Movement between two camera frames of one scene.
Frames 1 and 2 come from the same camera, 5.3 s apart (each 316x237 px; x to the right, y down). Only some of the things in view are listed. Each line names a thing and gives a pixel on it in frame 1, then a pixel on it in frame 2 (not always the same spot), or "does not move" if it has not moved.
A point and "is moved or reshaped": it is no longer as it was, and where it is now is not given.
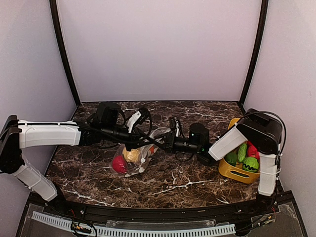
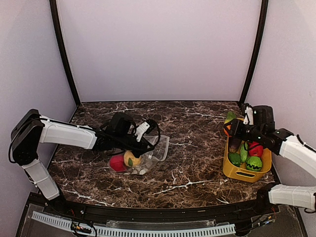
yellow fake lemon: x=133 y=156 is moved or reshaped
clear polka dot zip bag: x=127 y=162 is moved or reshaped
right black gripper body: x=173 y=146 → x=256 y=132
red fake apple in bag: x=119 y=164 does not move
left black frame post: x=63 y=49 does not move
